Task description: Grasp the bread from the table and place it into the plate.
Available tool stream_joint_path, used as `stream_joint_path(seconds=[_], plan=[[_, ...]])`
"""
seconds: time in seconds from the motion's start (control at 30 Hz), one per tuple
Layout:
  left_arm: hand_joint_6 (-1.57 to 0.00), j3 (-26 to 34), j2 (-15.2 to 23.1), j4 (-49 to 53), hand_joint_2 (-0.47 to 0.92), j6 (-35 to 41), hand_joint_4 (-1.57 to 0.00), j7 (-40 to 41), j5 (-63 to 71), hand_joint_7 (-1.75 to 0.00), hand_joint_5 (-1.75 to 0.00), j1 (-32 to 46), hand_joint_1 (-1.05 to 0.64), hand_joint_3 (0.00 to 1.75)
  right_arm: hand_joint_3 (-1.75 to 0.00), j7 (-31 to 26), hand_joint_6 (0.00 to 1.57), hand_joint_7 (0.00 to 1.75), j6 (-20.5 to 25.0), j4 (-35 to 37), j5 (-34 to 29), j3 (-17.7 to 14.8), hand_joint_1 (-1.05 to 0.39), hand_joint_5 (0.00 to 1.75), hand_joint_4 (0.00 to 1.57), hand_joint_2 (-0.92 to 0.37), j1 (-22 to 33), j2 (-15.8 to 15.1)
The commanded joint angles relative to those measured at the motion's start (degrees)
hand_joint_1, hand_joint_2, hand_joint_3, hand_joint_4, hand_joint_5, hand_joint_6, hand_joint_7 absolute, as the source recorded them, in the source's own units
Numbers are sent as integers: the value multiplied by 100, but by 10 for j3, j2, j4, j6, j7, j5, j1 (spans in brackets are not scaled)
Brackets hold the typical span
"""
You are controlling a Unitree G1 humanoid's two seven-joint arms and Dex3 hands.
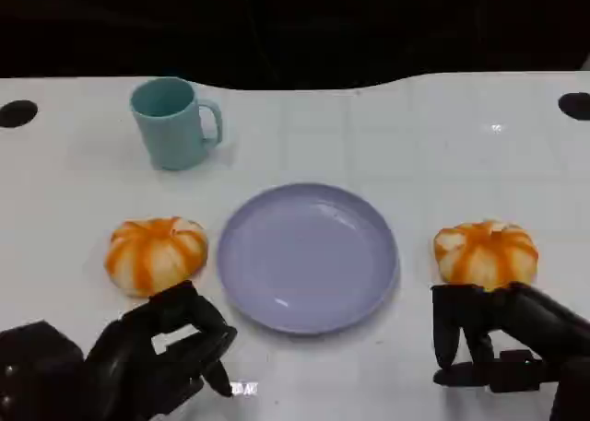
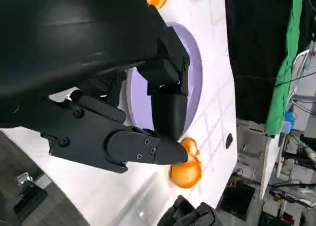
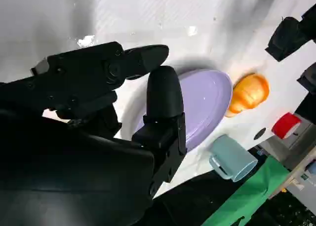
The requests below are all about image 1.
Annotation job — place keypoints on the pale green mug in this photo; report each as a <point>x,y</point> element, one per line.
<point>168,135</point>

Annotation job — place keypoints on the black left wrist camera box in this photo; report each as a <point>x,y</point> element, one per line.
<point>37,375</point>

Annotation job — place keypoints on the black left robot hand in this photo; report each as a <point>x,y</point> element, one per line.
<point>133,361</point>

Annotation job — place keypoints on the lilac plate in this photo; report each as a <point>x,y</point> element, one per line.
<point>306,260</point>

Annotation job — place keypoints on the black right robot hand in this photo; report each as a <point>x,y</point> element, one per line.
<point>521,315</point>

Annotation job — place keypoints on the orange and white bread roll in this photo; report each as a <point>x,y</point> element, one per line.
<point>486,255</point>
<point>154,255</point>

